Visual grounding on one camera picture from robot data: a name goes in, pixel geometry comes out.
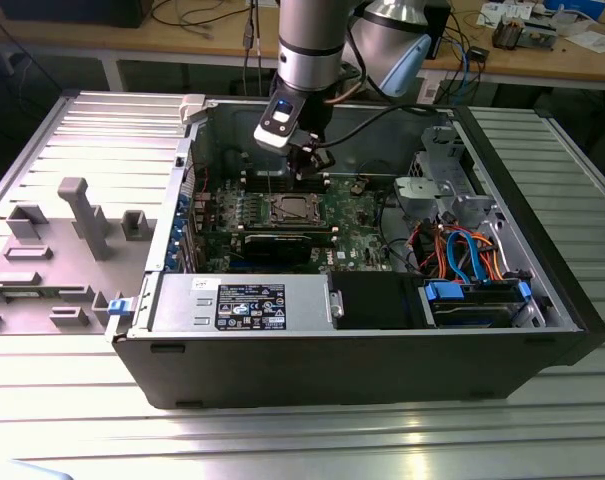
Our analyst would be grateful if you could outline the silver power supply unit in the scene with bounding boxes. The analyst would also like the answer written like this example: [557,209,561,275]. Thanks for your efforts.
[151,273,333,334]

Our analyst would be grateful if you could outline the white paper sheet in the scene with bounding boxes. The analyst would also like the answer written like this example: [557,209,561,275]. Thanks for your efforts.
[565,29,605,55]

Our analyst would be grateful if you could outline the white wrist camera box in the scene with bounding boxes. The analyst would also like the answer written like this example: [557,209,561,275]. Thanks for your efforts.
[253,97,303,154]

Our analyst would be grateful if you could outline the wooden desk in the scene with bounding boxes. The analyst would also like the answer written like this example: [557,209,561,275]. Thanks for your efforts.
[0,0,605,96]

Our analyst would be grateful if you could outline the small grey device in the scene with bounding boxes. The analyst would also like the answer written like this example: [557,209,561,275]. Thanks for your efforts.
[521,17,558,51]

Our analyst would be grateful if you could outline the green RAM stick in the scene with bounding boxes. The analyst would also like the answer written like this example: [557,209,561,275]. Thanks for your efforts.
[4,288,58,299]

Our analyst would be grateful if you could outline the orange wire bundle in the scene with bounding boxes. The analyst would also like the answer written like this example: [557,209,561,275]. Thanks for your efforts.
[415,223,508,281]

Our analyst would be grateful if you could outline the black hanging USB cable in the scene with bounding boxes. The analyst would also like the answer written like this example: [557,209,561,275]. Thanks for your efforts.
[242,0,264,99]

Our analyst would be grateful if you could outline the black camera cable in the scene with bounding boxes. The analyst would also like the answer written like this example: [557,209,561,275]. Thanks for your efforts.
[317,102,451,150]

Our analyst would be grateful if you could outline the black graphics card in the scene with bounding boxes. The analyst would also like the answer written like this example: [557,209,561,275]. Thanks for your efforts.
[241,232,314,266]

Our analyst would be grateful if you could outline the black plastic cover block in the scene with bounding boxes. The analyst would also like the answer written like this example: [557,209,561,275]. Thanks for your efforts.
[331,272,427,331]

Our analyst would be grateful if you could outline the green motherboard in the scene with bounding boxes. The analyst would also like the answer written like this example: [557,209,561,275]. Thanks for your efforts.
[191,174,398,274]

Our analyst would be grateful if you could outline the copper coil transformer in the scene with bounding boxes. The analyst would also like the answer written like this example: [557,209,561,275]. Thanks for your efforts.
[491,13,526,51]

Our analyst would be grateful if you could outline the grey parts rack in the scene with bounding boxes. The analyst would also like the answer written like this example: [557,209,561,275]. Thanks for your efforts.
[0,177,158,336]

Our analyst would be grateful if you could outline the black RAM slot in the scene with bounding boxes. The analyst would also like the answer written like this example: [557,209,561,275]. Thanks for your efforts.
[244,171,329,184]
[245,181,329,195]

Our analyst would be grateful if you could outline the black open PC case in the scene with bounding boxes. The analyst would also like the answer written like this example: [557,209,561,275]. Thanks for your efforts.
[104,94,605,411]

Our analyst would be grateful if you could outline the silver metal disk bay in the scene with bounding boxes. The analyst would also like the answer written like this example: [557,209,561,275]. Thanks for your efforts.
[392,124,508,236]

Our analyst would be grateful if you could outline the blue wire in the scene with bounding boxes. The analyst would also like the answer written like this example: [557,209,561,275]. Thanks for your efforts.
[445,230,489,287]

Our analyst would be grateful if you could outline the blue cable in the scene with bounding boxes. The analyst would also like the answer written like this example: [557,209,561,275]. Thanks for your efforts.
[451,37,483,94]

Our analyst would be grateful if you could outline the expansion slot blue retainer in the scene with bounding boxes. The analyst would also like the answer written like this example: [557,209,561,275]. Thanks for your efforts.
[164,192,193,274]

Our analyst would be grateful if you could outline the hard disk in blue carrier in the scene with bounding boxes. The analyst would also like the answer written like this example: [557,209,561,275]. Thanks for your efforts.
[420,278,533,330]

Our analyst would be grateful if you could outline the printed paper leaflets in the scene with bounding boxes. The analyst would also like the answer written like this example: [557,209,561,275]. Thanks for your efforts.
[476,1,506,27]

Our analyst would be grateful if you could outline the upright black box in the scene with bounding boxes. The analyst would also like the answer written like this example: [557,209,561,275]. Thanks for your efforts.
[424,0,453,61]

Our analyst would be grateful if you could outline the black wire loop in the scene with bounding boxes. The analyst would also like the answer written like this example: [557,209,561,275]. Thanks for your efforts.
[375,188,418,274]

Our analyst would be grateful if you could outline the large black box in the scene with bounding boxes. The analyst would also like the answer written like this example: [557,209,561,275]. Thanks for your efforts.
[0,0,146,29]

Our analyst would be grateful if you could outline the grey case release handle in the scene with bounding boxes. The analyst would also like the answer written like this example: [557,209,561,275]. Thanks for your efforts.
[179,94,207,126]

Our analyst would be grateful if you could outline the thin red wire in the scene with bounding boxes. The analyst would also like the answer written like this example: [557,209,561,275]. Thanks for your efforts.
[189,162,212,194]

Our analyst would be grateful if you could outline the flat blue box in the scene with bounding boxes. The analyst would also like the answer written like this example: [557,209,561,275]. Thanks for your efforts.
[544,0,605,15]

